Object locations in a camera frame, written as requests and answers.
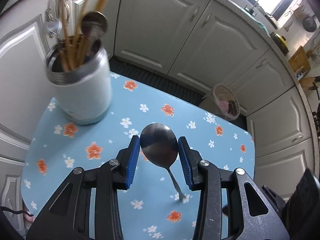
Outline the black pan with yellow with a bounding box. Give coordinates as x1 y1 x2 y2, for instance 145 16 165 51
270 32 289 56

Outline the blue floral table mat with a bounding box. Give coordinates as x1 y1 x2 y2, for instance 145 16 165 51
21 74 255 239

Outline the all steel spoon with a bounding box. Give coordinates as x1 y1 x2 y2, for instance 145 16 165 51
140 123 185 202

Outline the woven basket on floor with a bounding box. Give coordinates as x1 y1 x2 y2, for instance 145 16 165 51
212 84 240 121

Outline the fork with brown handle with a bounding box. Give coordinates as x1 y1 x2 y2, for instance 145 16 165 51
44 0 62 43

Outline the bamboo chopstick in jar left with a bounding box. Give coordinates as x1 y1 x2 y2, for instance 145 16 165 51
75 0 118 66

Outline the wooden cutting board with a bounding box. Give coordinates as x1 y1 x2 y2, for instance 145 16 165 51
289 46 311 73

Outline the black power cable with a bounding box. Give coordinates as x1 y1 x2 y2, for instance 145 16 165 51
0 205 34 217

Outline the bamboo chopstick in jar right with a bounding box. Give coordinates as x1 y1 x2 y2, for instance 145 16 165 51
72 0 88 69

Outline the bamboo chopstick in jar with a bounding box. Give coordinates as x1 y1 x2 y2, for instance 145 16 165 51
72 0 88 69
75 0 118 66

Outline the brown wooden chopstick long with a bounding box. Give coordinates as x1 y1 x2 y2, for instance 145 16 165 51
60 0 75 70

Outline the steel spoon with blue handle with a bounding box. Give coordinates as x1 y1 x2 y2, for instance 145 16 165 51
86 11 108 56

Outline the light blue steel utensil jar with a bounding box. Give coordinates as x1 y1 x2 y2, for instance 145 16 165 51
45 40 112 125

